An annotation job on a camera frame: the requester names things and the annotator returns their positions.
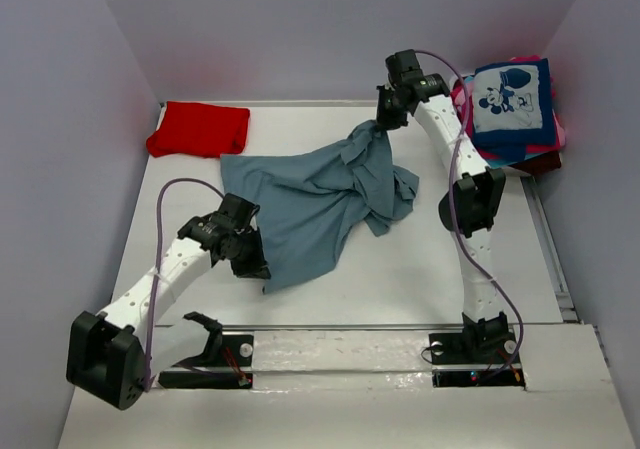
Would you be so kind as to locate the folded red t-shirt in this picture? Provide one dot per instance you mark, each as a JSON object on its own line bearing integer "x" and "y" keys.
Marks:
{"x": 200, "y": 130}

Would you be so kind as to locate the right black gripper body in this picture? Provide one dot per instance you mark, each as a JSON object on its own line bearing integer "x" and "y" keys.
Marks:
{"x": 388, "y": 112}

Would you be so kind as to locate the dark maroon folded t-shirt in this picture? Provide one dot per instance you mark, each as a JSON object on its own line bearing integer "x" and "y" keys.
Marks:
{"x": 540, "y": 164}

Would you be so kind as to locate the teal folded t-shirt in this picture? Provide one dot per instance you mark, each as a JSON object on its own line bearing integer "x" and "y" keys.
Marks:
{"x": 504, "y": 155}

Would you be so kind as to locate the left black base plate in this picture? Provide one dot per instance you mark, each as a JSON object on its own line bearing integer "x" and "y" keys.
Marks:
{"x": 226, "y": 368}

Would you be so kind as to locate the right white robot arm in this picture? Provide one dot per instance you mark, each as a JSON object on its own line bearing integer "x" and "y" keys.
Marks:
{"x": 467, "y": 210}

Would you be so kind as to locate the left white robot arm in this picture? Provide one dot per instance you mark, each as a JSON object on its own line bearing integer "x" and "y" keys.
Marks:
{"x": 116, "y": 353}

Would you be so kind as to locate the white foam front board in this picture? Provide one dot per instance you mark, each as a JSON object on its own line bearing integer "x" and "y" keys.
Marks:
{"x": 371, "y": 389}

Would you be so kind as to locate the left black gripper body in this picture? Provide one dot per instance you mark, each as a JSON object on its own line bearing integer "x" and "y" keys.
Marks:
{"x": 247, "y": 243}

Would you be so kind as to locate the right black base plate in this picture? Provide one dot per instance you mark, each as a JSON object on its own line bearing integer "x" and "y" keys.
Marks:
{"x": 455, "y": 367}

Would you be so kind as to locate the navy cartoon mouse t-shirt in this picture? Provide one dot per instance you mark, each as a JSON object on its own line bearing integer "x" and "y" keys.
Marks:
{"x": 512, "y": 105}

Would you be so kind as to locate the grey-blue t-shirt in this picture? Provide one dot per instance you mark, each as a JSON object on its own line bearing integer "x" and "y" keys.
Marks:
{"x": 310, "y": 202}

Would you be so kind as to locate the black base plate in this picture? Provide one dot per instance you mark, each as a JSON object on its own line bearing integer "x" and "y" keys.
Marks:
{"x": 226, "y": 368}
{"x": 455, "y": 367}

